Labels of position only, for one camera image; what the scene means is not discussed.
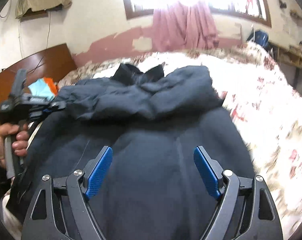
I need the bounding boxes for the brown wooden headboard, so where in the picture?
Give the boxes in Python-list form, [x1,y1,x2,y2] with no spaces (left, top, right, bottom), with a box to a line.
[0,43,77,103]

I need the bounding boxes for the blue backpack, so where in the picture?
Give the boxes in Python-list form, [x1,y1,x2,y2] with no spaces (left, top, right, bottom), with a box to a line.
[247,29,271,52]

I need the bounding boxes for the floral bed cover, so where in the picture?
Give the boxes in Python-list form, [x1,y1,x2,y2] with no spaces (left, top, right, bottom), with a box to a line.
[59,43,302,239]

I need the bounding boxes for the dark navy padded jacket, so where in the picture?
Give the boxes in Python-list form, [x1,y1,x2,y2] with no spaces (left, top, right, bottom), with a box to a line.
[7,66,255,239]

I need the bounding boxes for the black wall cable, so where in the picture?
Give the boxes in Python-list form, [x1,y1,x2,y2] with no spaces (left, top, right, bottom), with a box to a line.
[0,10,53,77]

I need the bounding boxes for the wooden shelf rack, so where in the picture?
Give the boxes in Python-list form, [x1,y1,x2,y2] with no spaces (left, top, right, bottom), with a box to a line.
[269,42,302,96]

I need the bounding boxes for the person's left hand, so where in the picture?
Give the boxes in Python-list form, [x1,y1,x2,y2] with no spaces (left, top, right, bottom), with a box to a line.
[0,123,30,168]

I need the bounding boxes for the pink curtain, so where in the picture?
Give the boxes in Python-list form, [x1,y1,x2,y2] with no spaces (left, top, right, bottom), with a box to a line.
[152,3,219,52]

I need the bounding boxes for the orange blue striped pillow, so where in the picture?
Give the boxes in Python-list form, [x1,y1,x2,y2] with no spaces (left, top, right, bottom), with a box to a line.
[28,77,58,100]

